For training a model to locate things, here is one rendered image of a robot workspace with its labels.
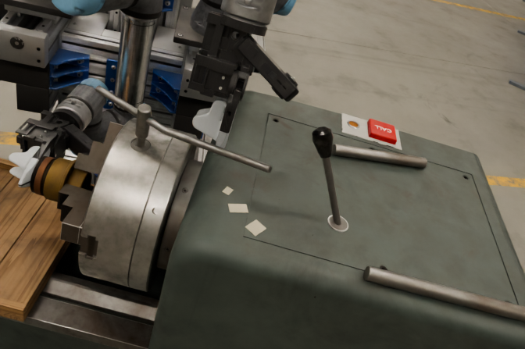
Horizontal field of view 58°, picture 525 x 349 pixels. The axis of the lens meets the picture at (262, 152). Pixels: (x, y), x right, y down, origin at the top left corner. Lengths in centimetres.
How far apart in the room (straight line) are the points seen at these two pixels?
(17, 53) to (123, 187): 70
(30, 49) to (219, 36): 78
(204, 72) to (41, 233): 62
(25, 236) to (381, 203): 76
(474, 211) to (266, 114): 45
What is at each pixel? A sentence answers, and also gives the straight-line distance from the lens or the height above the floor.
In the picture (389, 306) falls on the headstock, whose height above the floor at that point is 124.
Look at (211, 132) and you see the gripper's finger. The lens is 74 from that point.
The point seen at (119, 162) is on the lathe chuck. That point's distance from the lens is 84.
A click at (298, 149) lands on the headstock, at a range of 92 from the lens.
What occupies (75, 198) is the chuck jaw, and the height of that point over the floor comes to 111.
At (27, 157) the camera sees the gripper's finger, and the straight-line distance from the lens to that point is 102.
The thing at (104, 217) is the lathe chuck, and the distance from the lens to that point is 83.
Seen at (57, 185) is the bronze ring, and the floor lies 110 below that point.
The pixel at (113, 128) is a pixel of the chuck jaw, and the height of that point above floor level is 119.
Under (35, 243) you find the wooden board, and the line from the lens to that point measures 116.
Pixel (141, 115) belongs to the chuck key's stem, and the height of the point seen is 131.
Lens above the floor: 178
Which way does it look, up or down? 37 degrees down
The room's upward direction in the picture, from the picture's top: 19 degrees clockwise
